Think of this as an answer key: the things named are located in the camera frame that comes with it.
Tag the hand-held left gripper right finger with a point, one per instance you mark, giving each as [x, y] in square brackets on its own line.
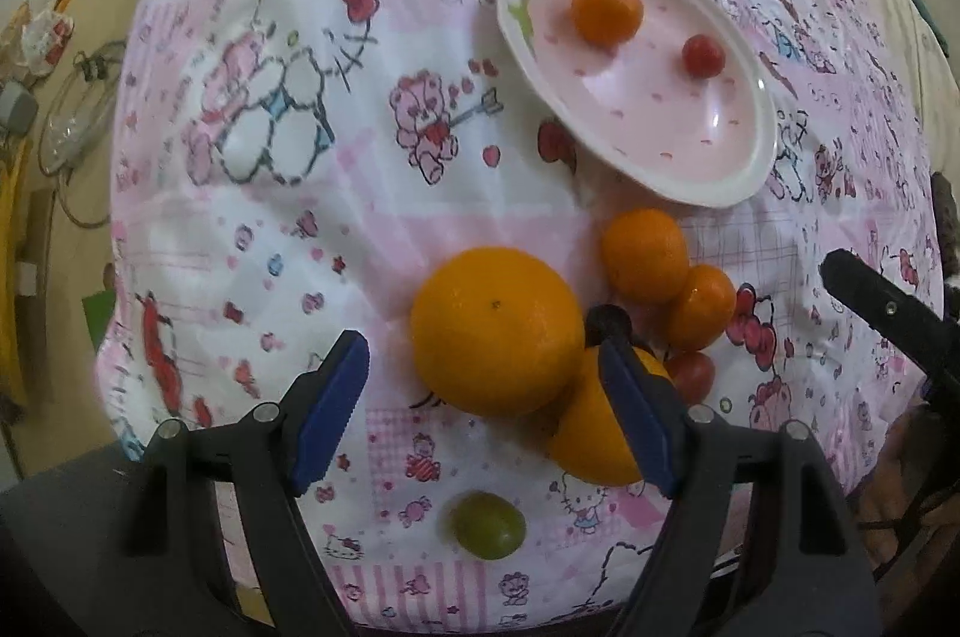
[637, 412]

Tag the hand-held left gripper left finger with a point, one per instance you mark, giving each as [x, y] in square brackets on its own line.
[334, 412]

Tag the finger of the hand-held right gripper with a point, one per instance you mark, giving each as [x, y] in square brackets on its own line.
[885, 307]

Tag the large orange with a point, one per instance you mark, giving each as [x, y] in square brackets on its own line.
[495, 329]
[592, 434]

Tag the cherry tomato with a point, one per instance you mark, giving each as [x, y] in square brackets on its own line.
[703, 56]
[694, 376]

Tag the small mandarin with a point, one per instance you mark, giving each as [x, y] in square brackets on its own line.
[607, 10]
[645, 258]
[701, 307]

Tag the round grape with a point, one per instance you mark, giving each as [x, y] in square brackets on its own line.
[487, 526]

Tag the pink white-rimmed plate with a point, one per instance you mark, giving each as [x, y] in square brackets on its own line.
[660, 112]

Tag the pink cartoon printed tablecloth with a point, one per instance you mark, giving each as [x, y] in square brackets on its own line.
[450, 194]

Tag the grey box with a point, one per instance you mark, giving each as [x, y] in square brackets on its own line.
[15, 108]

